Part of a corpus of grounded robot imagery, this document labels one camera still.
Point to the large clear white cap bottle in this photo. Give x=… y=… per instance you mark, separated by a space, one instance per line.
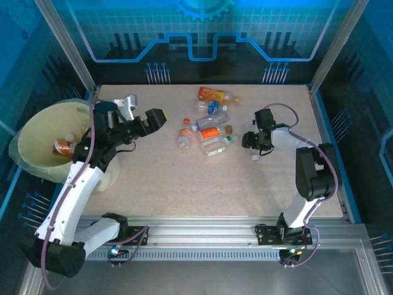
x=255 y=158

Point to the small clear orange cap bottle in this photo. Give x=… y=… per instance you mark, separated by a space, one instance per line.
x=184 y=139

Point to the clear bottle green cap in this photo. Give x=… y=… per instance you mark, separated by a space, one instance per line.
x=215 y=150

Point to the orange label gold cap bottle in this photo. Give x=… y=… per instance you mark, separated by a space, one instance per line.
x=210 y=132

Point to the clear bottle blue label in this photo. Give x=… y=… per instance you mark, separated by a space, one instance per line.
x=213 y=107

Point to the pale yellow round bin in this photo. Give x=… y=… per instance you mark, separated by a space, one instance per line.
x=40 y=129

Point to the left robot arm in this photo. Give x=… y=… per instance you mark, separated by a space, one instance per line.
x=76 y=187

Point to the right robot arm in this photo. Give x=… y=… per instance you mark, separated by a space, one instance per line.
x=316 y=172

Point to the orange label yellow cap bottle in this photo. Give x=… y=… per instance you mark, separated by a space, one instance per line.
x=212 y=94

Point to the black connector with LEDs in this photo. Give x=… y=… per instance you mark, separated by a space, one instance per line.
x=290 y=255
x=118 y=251

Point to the grey metal panel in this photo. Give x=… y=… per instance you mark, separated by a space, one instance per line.
x=199 y=279

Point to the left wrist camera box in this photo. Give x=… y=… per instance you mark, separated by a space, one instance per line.
x=129 y=106

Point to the aluminium table side rail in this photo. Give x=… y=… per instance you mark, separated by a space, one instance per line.
x=92 y=93
x=321 y=123

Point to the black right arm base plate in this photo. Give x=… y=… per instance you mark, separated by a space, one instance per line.
x=267 y=236

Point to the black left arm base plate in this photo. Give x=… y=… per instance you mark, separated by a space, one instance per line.
x=135 y=236

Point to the aluminium frame post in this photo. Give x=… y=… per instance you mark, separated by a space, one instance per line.
x=67 y=46
x=337 y=46

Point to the aluminium mounting rail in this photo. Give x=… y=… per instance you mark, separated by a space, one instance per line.
x=199 y=230

